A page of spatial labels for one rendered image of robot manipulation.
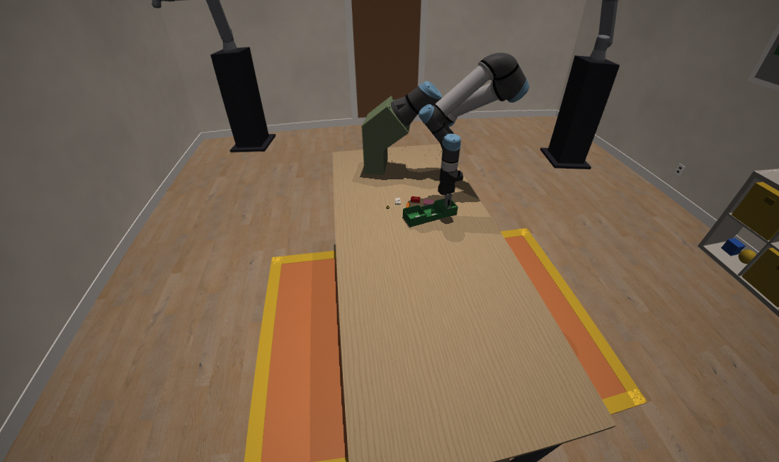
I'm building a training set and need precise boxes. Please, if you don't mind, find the green rack of bins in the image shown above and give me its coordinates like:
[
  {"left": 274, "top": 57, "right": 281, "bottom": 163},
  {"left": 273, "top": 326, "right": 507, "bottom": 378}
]
[{"left": 403, "top": 199, "right": 458, "bottom": 227}]

